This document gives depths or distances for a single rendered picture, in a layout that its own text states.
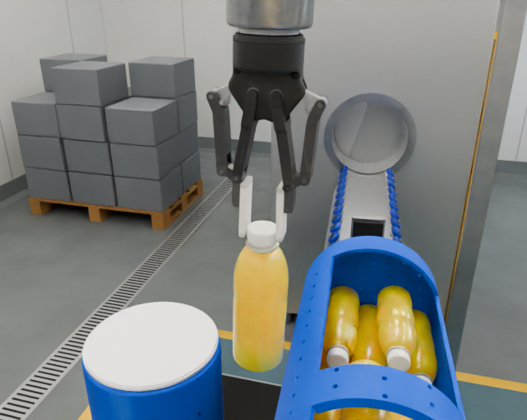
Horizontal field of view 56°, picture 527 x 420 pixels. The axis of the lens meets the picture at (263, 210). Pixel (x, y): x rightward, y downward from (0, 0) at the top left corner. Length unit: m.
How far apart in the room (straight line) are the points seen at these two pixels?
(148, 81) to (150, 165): 0.69
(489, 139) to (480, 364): 1.47
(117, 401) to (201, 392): 0.16
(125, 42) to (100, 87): 2.24
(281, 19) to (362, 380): 0.46
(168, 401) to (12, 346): 2.04
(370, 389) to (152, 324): 0.59
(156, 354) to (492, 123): 1.11
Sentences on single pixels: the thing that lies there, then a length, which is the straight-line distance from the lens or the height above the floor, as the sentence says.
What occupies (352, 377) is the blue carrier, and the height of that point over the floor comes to 1.23.
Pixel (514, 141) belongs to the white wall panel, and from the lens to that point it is 5.46.
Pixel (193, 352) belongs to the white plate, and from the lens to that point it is 1.06.
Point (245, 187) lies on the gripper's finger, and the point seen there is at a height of 1.50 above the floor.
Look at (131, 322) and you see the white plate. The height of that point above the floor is 1.04.
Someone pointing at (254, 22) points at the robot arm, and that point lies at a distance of 0.50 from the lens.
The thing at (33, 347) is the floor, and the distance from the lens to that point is 2.94.
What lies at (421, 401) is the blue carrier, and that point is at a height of 1.22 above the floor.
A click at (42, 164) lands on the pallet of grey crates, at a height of 0.44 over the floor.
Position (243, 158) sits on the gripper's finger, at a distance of 0.57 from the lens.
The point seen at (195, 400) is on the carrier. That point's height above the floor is 0.97.
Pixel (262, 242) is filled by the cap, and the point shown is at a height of 1.43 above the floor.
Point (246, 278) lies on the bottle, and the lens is 0.61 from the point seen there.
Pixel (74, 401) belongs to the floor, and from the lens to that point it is 2.56.
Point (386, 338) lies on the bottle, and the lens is 0.95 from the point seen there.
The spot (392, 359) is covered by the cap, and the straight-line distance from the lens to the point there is 0.92.
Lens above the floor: 1.71
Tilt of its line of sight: 24 degrees down
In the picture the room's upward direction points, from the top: straight up
